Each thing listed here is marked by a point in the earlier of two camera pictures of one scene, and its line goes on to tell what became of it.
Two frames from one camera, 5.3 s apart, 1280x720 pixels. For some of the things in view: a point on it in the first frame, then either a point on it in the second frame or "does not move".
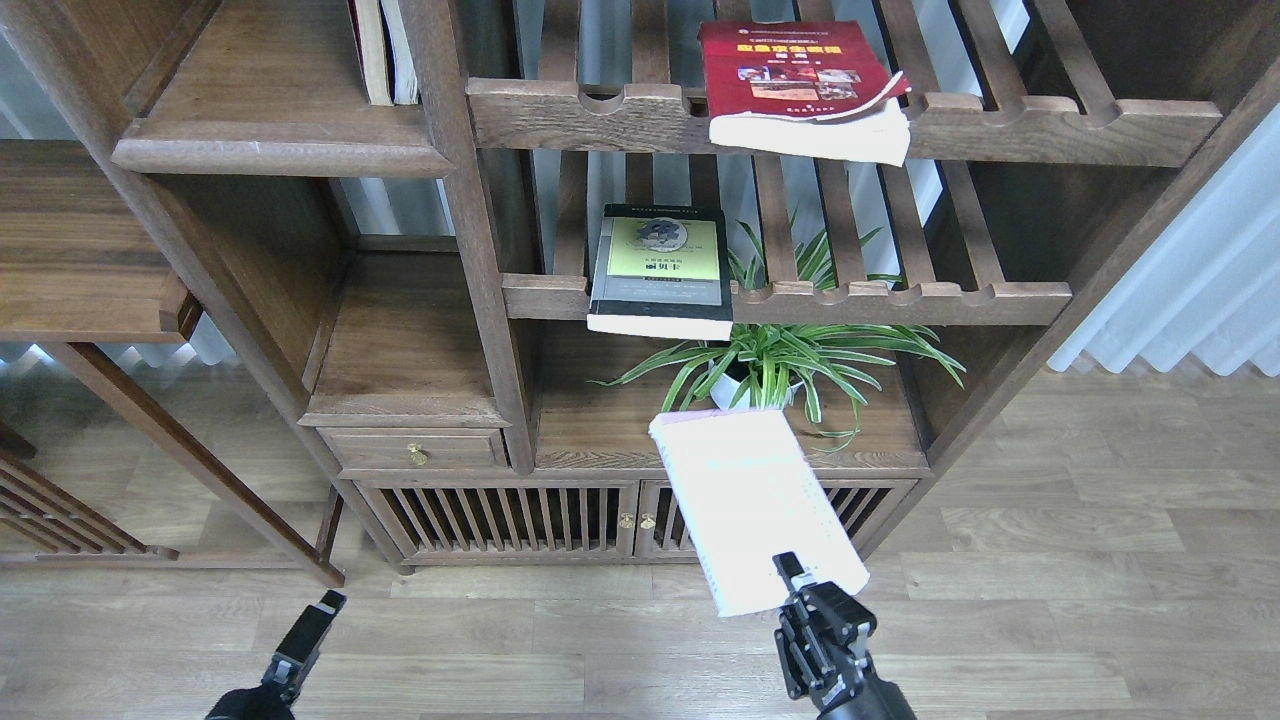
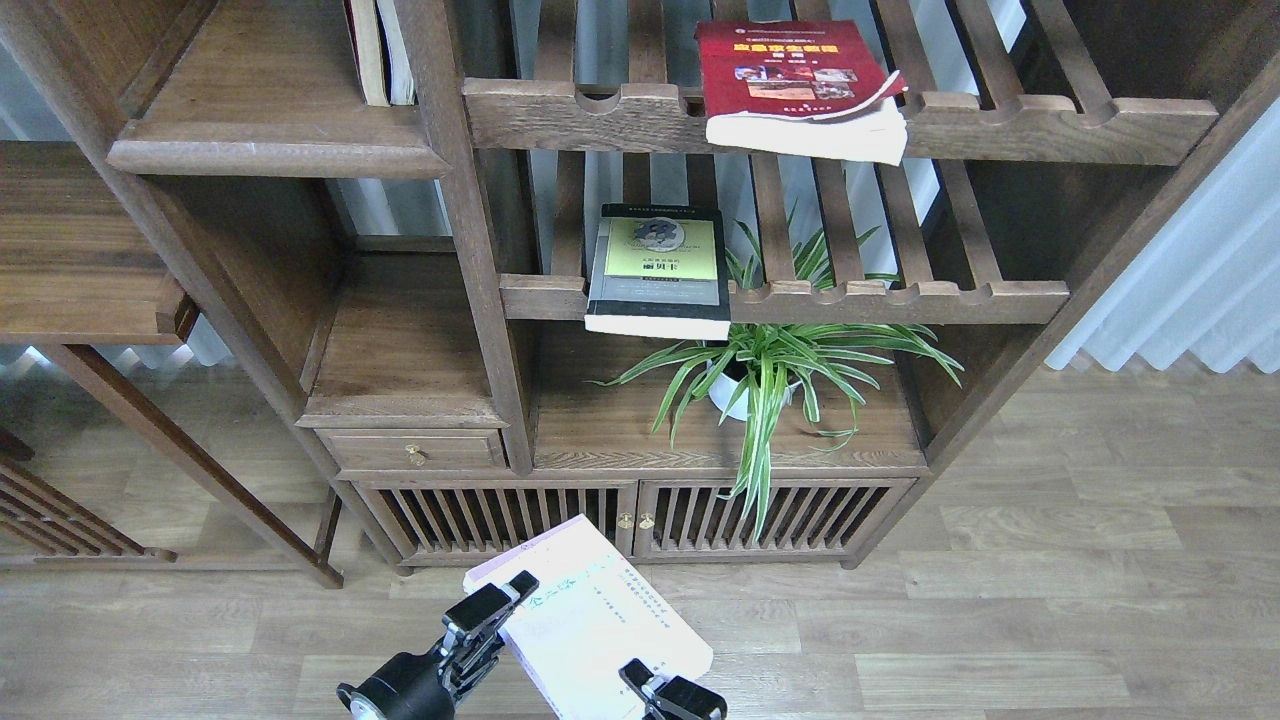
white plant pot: [730, 393] does not move
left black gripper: [289, 669] -> [407, 686]
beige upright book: [369, 38] does not move
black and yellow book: [661, 271] does not move
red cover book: [812, 87] does not move
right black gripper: [822, 648] -> [676, 699]
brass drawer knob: [417, 454] does not move
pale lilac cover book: [750, 490] -> [591, 613]
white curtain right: [1204, 283] does not move
